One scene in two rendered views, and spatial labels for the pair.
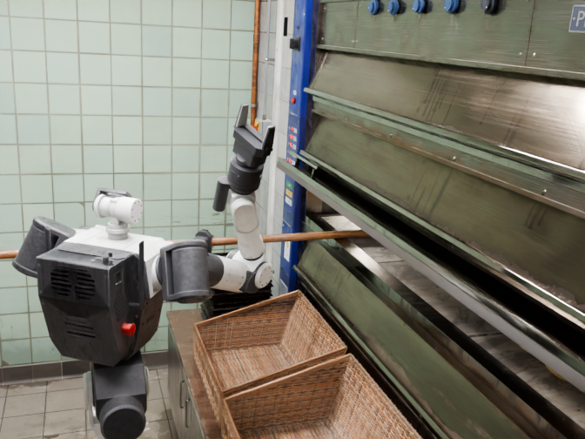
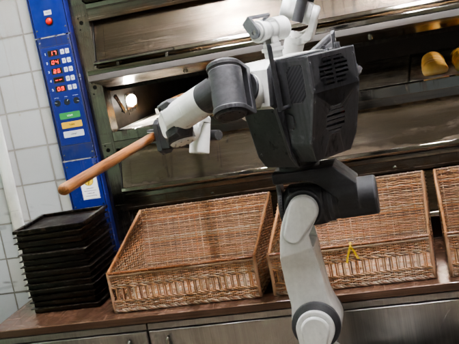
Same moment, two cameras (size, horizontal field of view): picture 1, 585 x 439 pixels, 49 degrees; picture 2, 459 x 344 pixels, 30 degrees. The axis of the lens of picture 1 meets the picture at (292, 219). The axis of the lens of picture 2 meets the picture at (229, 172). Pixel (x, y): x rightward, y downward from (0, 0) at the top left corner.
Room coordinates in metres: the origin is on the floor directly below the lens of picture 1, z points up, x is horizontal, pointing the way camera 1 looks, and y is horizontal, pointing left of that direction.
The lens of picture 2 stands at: (0.43, 2.61, 1.50)
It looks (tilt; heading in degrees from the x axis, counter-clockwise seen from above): 9 degrees down; 303
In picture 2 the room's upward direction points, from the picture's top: 11 degrees counter-clockwise
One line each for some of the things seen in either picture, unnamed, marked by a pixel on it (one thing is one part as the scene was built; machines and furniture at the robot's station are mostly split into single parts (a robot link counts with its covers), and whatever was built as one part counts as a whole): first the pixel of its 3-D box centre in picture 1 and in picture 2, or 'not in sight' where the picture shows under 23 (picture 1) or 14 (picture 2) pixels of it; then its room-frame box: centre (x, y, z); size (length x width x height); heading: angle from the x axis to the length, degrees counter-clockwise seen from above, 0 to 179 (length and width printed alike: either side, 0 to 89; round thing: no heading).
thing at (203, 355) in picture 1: (264, 351); (195, 249); (2.29, 0.08, 0.72); 0.56 x 0.49 x 0.28; 19
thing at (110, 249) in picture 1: (106, 291); (298, 102); (1.55, 0.48, 1.26); 0.34 x 0.30 x 0.36; 75
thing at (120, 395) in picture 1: (118, 387); (326, 190); (1.52, 0.44, 1.00); 0.28 x 0.13 x 0.18; 20
